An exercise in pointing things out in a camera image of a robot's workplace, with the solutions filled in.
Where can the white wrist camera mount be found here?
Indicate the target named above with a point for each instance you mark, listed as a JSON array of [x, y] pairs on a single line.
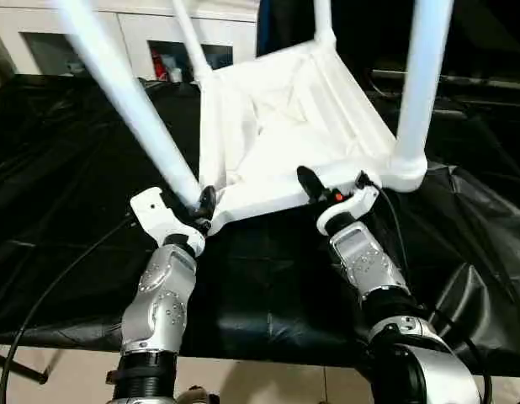
[[352, 206], [159, 214]]

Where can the white plastic table top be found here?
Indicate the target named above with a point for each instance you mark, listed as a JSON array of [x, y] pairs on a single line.
[[285, 126]]

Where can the white cabinet with glass doors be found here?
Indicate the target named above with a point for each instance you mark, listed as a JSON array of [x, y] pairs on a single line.
[[117, 33]]

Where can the red bottle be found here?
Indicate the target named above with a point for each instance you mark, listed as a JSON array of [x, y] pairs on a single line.
[[158, 65]]

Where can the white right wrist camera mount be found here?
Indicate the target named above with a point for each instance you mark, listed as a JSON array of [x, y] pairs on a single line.
[[352, 206]]

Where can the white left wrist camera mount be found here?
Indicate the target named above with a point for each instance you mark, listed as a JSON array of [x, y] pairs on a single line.
[[159, 214]]

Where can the grey robot body part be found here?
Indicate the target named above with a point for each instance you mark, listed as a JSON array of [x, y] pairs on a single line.
[[197, 395]]

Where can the long dark metal rod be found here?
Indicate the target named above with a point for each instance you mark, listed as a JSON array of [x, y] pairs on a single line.
[[474, 82]]

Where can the black stand leg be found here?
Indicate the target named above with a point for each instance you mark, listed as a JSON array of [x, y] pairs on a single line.
[[20, 366]]

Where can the black plastic mat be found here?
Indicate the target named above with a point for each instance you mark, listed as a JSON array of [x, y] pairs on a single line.
[[75, 168]]

